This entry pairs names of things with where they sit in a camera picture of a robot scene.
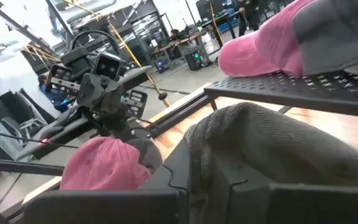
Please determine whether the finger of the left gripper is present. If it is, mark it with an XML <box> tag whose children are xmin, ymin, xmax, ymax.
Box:
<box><xmin>114</xmin><ymin>118</ymin><xmax>136</xmax><ymax>140</ymax></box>
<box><xmin>99</xmin><ymin>119</ymin><xmax>117</xmax><ymax>141</ymax></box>

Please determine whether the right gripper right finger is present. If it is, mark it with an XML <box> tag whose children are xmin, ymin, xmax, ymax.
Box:
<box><xmin>213</xmin><ymin>157</ymin><xmax>358</xmax><ymax>224</ymax></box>

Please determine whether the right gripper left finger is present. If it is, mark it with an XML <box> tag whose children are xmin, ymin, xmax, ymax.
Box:
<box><xmin>23</xmin><ymin>139</ymin><xmax>194</xmax><ymax>224</ymax></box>

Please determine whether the maroon baseball cap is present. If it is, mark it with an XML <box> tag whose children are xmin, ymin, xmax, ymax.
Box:
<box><xmin>60</xmin><ymin>136</ymin><xmax>152</xmax><ymax>191</ymax></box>

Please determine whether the black side desk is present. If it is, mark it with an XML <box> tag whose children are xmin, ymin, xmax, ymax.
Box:
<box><xmin>116</xmin><ymin>64</ymin><xmax>154</xmax><ymax>93</ymax></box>

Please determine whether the black computer tower green light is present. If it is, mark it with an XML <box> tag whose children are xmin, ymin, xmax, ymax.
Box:
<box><xmin>183</xmin><ymin>45</ymin><xmax>213</xmax><ymax>72</ymax></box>

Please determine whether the background wooden workbench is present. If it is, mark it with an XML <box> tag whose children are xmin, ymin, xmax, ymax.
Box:
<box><xmin>150</xmin><ymin>27</ymin><xmax>223</xmax><ymax>63</ymax></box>

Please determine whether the black perforated metal stand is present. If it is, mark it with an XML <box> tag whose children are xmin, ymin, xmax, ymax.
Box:
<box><xmin>203</xmin><ymin>70</ymin><xmax>358</xmax><ymax>119</ymax></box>

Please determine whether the person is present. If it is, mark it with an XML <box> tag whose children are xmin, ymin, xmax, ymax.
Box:
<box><xmin>236</xmin><ymin>0</ymin><xmax>262</xmax><ymax>37</ymax></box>

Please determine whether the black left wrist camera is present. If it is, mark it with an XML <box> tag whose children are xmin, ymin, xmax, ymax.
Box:
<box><xmin>93</xmin><ymin>54</ymin><xmax>122</xmax><ymax>80</ymax></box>

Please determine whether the yellow cable with black knob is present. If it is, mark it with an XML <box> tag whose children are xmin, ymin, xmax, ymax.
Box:
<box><xmin>106</xmin><ymin>21</ymin><xmax>171</xmax><ymax>108</ymax></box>

